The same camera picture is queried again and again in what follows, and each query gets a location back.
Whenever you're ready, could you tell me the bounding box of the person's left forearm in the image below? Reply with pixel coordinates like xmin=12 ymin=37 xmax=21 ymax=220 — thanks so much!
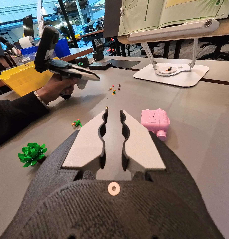
xmin=0 ymin=92 xmax=50 ymax=149

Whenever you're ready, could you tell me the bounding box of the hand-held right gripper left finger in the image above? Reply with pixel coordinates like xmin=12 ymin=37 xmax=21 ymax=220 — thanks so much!
xmin=62 ymin=109 xmax=109 ymax=170

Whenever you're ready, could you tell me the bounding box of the white paper roll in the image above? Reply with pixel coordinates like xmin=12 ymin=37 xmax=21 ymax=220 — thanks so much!
xmin=18 ymin=35 xmax=34 ymax=49

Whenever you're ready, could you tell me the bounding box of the yellow storage bin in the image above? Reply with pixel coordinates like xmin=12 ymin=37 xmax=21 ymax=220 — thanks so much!
xmin=0 ymin=57 xmax=60 ymax=97

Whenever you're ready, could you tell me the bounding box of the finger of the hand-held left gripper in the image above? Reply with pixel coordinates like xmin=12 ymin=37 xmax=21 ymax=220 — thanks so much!
xmin=67 ymin=71 xmax=100 ymax=82
xmin=69 ymin=65 xmax=100 ymax=79

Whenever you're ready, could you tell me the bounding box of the pink brick figure pot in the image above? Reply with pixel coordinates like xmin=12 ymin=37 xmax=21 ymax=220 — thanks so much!
xmin=141 ymin=108 xmax=170 ymax=141

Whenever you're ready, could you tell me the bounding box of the wooden table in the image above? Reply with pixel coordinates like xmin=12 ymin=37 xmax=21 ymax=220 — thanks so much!
xmin=59 ymin=47 xmax=94 ymax=62

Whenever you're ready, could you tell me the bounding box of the white book stand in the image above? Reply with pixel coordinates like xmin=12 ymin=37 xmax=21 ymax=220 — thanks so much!
xmin=117 ymin=19 xmax=229 ymax=88

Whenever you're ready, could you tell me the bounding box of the green leafy plant piece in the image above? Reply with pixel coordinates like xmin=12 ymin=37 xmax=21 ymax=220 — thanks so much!
xmin=18 ymin=142 xmax=48 ymax=168

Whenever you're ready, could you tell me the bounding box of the black charging dock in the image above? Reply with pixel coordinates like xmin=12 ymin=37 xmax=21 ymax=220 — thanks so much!
xmin=93 ymin=43 xmax=104 ymax=61

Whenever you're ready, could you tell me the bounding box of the open instruction booklet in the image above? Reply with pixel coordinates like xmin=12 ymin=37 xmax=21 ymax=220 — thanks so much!
xmin=118 ymin=0 xmax=229 ymax=36

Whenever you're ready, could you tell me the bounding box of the flat black box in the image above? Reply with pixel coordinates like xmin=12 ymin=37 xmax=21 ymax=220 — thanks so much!
xmin=88 ymin=62 xmax=111 ymax=70

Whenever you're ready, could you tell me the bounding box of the black power bank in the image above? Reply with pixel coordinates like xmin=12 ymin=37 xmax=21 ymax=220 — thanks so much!
xmin=75 ymin=56 xmax=89 ymax=68

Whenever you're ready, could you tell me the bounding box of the black office chair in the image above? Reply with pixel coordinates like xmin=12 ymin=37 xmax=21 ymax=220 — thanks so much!
xmin=199 ymin=34 xmax=229 ymax=60

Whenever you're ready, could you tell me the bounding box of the person's left hand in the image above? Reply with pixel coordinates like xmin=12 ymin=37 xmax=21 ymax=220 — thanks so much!
xmin=35 ymin=76 xmax=78 ymax=103

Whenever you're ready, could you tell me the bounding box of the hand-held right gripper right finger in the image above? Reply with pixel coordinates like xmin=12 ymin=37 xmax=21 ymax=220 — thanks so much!
xmin=120 ymin=109 xmax=166 ymax=172

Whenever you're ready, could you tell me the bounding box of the grey mesh watch band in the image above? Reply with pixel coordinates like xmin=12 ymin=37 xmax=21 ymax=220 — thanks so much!
xmin=33 ymin=91 xmax=51 ymax=110

